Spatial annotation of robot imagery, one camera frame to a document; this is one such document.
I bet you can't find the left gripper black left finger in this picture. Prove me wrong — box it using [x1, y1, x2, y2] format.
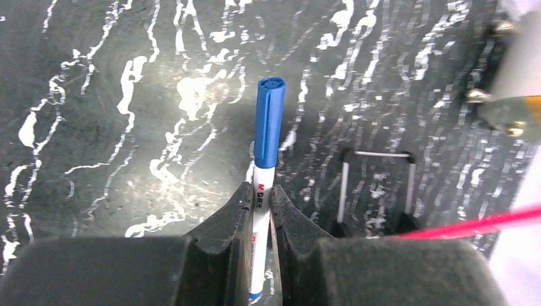
[1, 182, 253, 305]

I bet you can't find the blue marker cap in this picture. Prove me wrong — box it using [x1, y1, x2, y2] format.
[253, 77, 286, 169]

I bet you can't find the metal wire whiteboard stand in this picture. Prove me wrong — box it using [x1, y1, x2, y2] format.
[336, 147, 417, 224]

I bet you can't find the white whiteboard marker pen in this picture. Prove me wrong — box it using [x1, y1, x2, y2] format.
[249, 165, 275, 300]

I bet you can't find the black whiteboard stand clip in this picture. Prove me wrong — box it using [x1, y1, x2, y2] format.
[394, 212, 420, 235]
[329, 220, 353, 238]

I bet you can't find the pink-framed whiteboard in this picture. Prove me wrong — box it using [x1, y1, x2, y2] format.
[401, 146, 540, 305]

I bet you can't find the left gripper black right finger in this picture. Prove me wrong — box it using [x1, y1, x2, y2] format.
[270, 186, 506, 305]

